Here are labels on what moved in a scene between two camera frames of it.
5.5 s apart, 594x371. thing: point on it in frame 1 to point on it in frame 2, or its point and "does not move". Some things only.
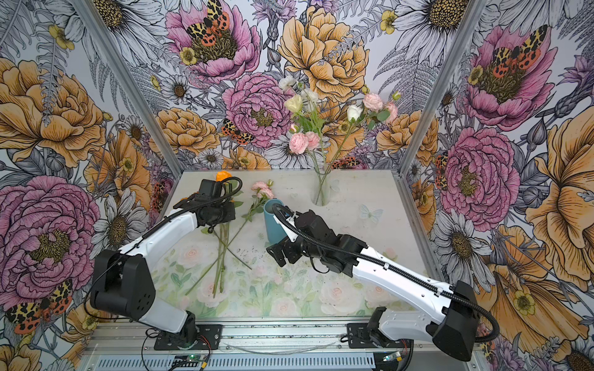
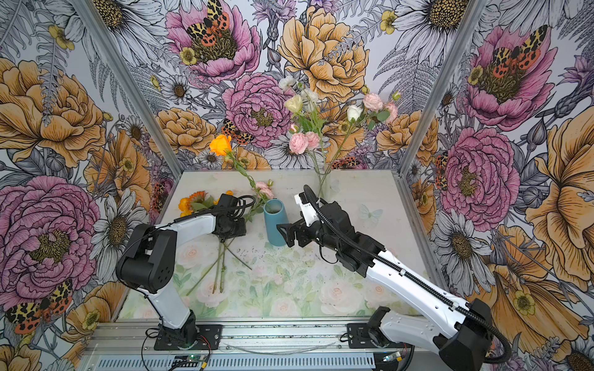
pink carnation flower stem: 373,103 does not move
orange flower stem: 220,175 to 222,146
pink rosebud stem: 354,112 does not move
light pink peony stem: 300,143 does not move
